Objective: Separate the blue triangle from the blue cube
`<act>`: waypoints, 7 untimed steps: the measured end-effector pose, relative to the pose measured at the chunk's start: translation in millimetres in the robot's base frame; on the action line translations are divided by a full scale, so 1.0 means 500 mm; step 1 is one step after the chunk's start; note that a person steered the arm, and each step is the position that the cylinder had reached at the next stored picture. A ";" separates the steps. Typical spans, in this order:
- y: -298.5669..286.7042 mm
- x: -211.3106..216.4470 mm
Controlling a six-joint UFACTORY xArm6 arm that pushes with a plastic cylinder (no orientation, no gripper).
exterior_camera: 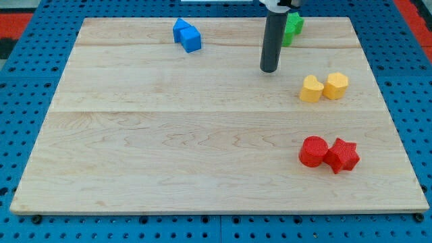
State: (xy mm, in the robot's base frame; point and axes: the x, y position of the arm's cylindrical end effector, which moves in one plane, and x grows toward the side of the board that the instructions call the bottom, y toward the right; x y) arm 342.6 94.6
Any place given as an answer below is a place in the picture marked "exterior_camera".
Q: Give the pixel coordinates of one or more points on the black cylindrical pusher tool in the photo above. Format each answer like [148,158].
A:
[275,26]

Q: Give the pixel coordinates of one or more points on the yellow hexagon block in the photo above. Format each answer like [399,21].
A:
[335,86]

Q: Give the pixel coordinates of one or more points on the blue cube block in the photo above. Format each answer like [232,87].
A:
[190,39]

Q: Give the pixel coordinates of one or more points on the green star block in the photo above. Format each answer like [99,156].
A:
[294,23]

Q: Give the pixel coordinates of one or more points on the red cylinder block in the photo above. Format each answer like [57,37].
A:
[313,150]

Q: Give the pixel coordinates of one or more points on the light wooden board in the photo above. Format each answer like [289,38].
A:
[138,126]

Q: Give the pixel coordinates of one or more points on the red star block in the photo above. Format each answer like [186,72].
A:
[342,156]

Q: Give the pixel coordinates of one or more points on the yellow heart block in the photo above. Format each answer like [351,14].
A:
[311,90]

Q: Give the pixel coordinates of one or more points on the blue triangle block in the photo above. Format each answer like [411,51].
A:
[179,25]

